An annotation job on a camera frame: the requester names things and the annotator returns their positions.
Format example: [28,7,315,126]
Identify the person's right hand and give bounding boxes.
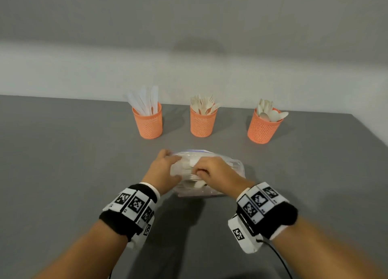
[193,156,254,200]

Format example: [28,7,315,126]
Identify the person's left hand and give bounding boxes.
[141,149,182,196]

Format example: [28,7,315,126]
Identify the clear plastic bag of cutlery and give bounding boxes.
[169,149,246,198]

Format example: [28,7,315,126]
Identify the orange mesh cup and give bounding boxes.
[247,107,284,145]
[132,102,163,140]
[190,105,218,138]

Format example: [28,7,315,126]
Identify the bunch of white spoons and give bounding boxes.
[256,98,289,123]

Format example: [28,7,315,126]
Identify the person's right forearm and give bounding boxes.
[271,216,388,279]

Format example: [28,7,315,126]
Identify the person's left forearm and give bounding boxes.
[33,220,128,279]

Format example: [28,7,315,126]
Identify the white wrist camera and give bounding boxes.
[127,216,156,250]
[228,214,264,254]

